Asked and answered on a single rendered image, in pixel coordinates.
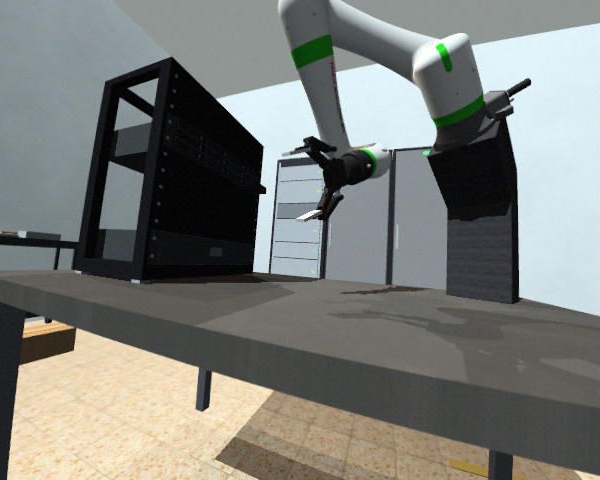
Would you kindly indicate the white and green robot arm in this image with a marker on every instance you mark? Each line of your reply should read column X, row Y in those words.
column 447, row 74

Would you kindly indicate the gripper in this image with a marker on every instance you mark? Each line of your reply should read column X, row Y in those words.
column 334, row 177

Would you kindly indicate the black server rack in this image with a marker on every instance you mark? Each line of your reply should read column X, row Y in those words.
column 185, row 191

